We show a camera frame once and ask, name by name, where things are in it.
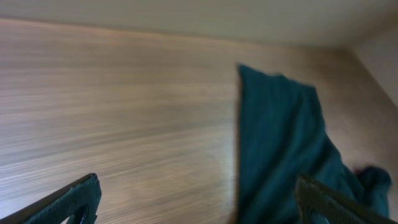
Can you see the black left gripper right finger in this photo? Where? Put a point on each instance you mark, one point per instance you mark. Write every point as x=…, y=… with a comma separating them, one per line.
x=318, y=203

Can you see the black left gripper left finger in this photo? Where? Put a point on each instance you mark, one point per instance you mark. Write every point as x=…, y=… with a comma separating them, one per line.
x=76, y=202

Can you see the black t-shirt with logo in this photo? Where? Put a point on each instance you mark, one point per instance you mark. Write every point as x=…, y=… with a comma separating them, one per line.
x=282, y=135

